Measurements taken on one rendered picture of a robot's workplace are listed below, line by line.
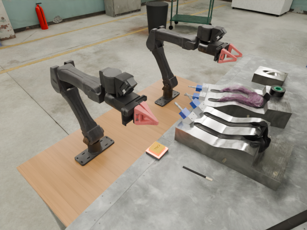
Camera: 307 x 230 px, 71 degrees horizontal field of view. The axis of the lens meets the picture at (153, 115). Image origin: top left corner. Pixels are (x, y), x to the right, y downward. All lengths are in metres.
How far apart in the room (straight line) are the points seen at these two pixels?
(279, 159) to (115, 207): 0.73
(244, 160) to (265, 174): 0.10
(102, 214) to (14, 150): 1.77
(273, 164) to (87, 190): 0.80
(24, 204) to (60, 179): 1.05
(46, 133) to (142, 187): 1.79
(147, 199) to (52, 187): 0.41
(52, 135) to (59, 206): 1.62
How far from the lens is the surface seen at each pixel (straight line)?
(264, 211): 1.00
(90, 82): 0.77
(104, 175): 1.01
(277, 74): 1.83
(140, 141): 1.13
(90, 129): 0.99
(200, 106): 1.16
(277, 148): 1.16
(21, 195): 2.15
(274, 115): 1.33
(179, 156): 1.06
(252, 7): 7.67
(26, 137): 2.65
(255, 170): 1.02
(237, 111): 1.31
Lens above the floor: 1.60
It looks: 39 degrees down
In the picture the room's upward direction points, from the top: straight up
